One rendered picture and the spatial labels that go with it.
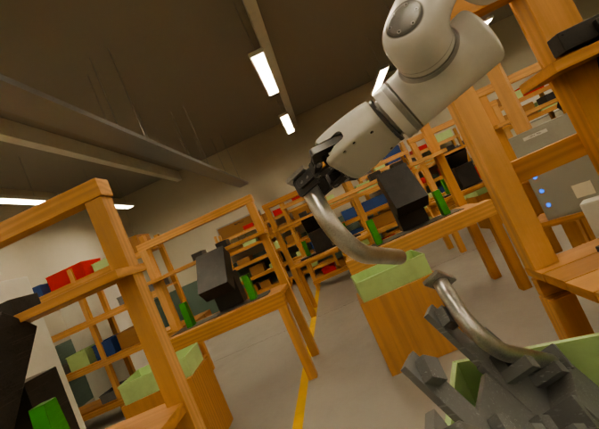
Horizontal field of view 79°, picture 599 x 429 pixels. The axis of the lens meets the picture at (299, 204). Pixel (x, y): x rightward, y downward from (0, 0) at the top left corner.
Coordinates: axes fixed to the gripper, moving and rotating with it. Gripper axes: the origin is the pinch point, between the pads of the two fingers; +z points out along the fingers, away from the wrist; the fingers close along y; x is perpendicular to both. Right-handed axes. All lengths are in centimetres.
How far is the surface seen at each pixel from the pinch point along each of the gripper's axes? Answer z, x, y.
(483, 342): -3.2, 30.3, -24.3
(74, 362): 536, -186, -206
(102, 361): 498, -168, -224
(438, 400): 3.4, 34.3, -10.3
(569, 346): -12, 37, -46
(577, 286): -21, 28, -93
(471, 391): 10, 37, -47
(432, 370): 1.8, 30.8, -9.8
